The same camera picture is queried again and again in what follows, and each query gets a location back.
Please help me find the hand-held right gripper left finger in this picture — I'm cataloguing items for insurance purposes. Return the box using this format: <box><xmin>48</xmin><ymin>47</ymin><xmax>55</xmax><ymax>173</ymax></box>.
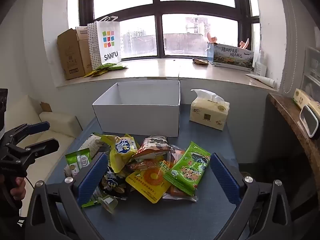
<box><xmin>25</xmin><ymin>152</ymin><xmax>110</xmax><ymax>240</ymax></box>

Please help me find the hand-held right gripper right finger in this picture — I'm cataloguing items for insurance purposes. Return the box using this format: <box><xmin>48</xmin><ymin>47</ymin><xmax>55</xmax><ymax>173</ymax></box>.
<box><xmin>210</xmin><ymin>152</ymin><xmax>293</xmax><ymax>240</ymax></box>

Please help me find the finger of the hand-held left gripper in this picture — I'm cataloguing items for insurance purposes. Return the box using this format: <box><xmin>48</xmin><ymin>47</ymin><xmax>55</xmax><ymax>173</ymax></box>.
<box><xmin>5</xmin><ymin>138</ymin><xmax>60</xmax><ymax>171</ymax></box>
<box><xmin>4</xmin><ymin>121</ymin><xmax>50</xmax><ymax>143</ymax></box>

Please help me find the dark snack packet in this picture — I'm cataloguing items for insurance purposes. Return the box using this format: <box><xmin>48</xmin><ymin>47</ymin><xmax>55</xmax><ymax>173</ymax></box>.
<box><xmin>99</xmin><ymin>169</ymin><xmax>128</xmax><ymax>198</ymax></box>

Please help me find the yellow packet with orange ring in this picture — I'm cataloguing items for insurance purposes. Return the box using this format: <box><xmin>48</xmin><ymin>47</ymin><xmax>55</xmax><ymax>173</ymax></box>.
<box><xmin>125</xmin><ymin>155</ymin><xmax>173</xmax><ymax>204</ymax></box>

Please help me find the white cardboard box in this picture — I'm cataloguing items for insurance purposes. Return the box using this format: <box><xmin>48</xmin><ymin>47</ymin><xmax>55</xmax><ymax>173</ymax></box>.
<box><xmin>92</xmin><ymin>80</ymin><xmax>181</xmax><ymax>138</ymax></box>

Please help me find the person's left hand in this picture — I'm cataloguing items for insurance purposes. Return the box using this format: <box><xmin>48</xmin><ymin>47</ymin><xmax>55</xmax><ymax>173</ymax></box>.
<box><xmin>10</xmin><ymin>176</ymin><xmax>27</xmax><ymax>202</ymax></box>

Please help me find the white sofa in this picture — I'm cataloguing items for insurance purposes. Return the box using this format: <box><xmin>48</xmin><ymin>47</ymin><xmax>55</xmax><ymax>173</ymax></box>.
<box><xmin>4</xmin><ymin>94</ymin><xmax>83</xmax><ymax>160</ymax></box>

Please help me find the small green snack packet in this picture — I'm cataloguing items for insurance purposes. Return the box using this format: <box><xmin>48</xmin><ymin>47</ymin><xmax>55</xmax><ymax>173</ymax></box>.
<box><xmin>65</xmin><ymin>148</ymin><xmax>91</xmax><ymax>178</ymax></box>

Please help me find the green white snack packet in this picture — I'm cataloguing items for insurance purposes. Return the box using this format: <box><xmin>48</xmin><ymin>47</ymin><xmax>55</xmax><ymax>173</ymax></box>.
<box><xmin>81</xmin><ymin>186</ymin><xmax>103</xmax><ymax>208</ymax></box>

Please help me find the clear jelly cup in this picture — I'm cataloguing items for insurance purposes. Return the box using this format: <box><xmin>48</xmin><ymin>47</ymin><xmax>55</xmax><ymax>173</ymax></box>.
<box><xmin>98</xmin><ymin>196</ymin><xmax>118</xmax><ymax>214</ymax></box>

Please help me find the large green snack packet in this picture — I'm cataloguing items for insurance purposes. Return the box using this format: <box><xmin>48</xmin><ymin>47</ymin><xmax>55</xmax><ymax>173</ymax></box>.
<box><xmin>163</xmin><ymin>141</ymin><xmax>212</xmax><ymax>197</ymax></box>

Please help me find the yellow-green packet with blue logo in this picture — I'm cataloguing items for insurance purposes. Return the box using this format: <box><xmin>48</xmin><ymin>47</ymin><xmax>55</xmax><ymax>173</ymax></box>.
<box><xmin>101</xmin><ymin>134</ymin><xmax>140</xmax><ymax>173</ymax></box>

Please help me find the clear packet with orange contents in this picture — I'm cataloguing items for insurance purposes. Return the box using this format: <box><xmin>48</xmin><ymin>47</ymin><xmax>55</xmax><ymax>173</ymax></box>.
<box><xmin>162</xmin><ymin>186</ymin><xmax>198</xmax><ymax>202</ymax></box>

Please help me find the orange red snack packet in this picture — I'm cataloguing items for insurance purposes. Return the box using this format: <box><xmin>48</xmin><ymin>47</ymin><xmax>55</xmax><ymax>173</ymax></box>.
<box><xmin>127</xmin><ymin>158</ymin><xmax>157</xmax><ymax>173</ymax></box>

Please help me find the cream tissue pack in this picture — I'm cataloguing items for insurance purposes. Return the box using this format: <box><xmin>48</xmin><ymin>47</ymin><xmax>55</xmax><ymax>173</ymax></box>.
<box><xmin>189</xmin><ymin>89</ymin><xmax>230</xmax><ymax>131</ymax></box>

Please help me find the red white snack packet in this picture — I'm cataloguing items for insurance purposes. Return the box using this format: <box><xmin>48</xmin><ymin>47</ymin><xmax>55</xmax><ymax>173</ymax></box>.
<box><xmin>132</xmin><ymin>135</ymin><xmax>168</xmax><ymax>161</ymax></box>

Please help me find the brown cardboard box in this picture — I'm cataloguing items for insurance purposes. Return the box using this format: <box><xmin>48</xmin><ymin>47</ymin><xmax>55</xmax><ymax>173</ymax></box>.
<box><xmin>57</xmin><ymin>27</ymin><xmax>93</xmax><ymax>81</ymax></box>

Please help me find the wooden side shelf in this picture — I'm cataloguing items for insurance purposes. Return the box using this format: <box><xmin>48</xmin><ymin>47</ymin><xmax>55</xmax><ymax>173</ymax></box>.
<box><xmin>268</xmin><ymin>92</ymin><xmax>320</xmax><ymax>195</ymax></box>

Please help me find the pile of flat green packets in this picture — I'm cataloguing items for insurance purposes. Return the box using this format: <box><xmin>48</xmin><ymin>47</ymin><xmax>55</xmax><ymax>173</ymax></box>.
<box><xmin>83</xmin><ymin>63</ymin><xmax>128</xmax><ymax>78</ymax></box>

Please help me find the white framed mirror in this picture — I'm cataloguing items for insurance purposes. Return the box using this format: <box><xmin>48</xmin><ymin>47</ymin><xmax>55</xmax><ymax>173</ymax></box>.
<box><xmin>299</xmin><ymin>104</ymin><xmax>320</xmax><ymax>139</ymax></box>

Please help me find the white tube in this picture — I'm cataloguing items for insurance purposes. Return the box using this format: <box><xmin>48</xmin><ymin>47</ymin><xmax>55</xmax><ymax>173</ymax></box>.
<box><xmin>245</xmin><ymin>73</ymin><xmax>277</xmax><ymax>88</ymax></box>

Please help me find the white dotted shopping bag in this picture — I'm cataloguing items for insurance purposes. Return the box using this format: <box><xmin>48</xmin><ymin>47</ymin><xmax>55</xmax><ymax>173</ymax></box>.
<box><xmin>87</xmin><ymin>16</ymin><xmax>122</xmax><ymax>71</ymax></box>

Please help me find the yellow-green tissue pack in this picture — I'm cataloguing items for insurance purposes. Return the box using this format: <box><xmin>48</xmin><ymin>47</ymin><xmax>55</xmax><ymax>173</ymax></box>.
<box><xmin>293</xmin><ymin>88</ymin><xmax>320</xmax><ymax>111</ymax></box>

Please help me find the printed blue white box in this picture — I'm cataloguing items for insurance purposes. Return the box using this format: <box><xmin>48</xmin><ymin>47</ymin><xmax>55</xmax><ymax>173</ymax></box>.
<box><xmin>207</xmin><ymin>43</ymin><xmax>255</xmax><ymax>72</ymax></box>

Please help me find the stone windowsill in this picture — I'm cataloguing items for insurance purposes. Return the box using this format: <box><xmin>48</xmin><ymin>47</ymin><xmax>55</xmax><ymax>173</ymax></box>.
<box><xmin>56</xmin><ymin>58</ymin><xmax>278</xmax><ymax>91</ymax></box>

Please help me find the pink plastic hanger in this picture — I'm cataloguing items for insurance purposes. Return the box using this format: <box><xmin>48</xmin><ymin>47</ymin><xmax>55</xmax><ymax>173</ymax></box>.
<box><xmin>238</xmin><ymin>38</ymin><xmax>251</xmax><ymax>50</ymax></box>
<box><xmin>206</xmin><ymin>32</ymin><xmax>218</xmax><ymax>46</ymax></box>

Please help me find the clear plastic drawer unit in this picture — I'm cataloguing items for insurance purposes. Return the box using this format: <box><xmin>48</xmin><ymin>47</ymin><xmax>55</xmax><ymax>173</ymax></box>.
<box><xmin>299</xmin><ymin>46</ymin><xmax>320</xmax><ymax>101</ymax></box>

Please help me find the dark framed window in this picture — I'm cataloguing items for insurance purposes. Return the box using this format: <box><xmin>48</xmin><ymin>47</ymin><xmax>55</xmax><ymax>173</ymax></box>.
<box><xmin>78</xmin><ymin>0</ymin><xmax>261</xmax><ymax>61</ymax></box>

